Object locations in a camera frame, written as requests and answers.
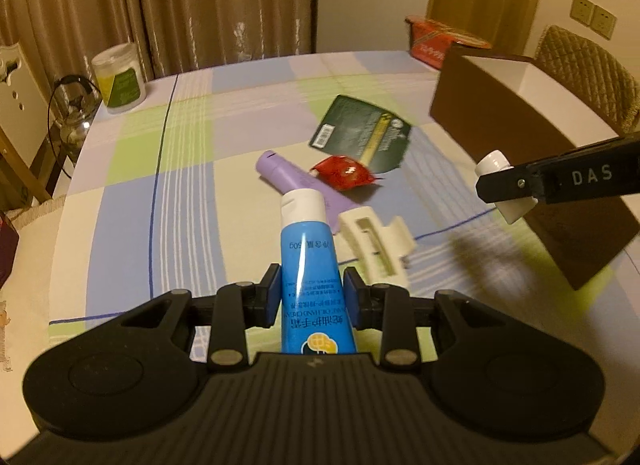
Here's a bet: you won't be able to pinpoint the red instant noodle cup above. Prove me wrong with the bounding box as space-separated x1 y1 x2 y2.
404 15 494 71

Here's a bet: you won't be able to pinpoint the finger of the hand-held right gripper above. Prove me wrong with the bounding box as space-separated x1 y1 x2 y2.
475 162 545 204

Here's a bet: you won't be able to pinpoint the glass jug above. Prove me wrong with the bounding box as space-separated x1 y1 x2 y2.
47 74 102 167

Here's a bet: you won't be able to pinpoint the purple tube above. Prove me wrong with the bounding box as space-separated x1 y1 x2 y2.
256 150 362 234

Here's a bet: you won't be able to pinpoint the green lip balm card pack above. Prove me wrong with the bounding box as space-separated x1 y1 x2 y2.
308 94 414 174

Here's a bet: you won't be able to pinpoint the white jar with green label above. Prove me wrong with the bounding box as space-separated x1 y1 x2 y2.
91 43 147 115

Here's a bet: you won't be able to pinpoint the brown cardboard box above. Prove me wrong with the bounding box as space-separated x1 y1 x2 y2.
430 42 640 292

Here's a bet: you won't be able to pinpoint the red snack packet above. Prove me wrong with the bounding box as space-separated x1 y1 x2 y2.
309 155 387 191

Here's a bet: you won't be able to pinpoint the chair with quilted cover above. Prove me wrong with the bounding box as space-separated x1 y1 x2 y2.
533 24 640 135

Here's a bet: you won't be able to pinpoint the desktop with checked tablecloth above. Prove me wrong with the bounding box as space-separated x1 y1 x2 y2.
0 49 640 362

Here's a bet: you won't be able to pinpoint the white wooden chair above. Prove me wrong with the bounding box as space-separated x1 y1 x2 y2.
0 42 54 202

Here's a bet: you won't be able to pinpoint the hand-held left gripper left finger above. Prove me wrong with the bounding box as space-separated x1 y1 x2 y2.
119 263 282 372

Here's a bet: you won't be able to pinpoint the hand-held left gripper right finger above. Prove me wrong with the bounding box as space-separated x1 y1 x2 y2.
344 266 509 374

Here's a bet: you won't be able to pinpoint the white hair clip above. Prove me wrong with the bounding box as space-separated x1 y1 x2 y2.
337 206 419 282

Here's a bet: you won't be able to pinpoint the blue hand cream tube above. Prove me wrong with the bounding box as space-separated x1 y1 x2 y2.
278 190 359 356

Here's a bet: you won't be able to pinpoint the dark red box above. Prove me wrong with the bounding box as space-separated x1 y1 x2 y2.
0 210 21 292

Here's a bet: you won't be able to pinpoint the beige wall socket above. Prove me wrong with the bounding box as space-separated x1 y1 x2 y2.
591 4 617 40
571 0 596 26

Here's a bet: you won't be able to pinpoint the beige curtains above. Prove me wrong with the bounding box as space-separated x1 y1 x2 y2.
0 0 321 92

